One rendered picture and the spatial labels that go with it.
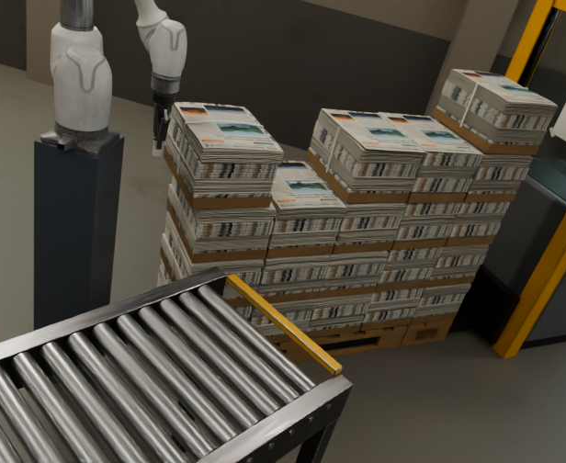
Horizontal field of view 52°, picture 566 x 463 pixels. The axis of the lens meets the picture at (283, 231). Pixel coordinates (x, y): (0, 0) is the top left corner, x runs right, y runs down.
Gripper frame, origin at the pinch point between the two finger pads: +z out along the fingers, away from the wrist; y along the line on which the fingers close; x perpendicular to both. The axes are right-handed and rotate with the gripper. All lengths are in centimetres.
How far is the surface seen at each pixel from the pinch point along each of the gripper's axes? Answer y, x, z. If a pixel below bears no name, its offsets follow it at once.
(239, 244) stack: -18.5, -28.6, 28.8
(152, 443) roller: -102, 23, 17
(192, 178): -15.6, -8.2, 3.2
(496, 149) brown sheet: -18, -133, -12
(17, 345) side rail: -70, 47, 16
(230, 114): 8.7, -27.3, -9.7
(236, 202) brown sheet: -19.4, -23.7, 10.3
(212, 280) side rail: -52, -6, 16
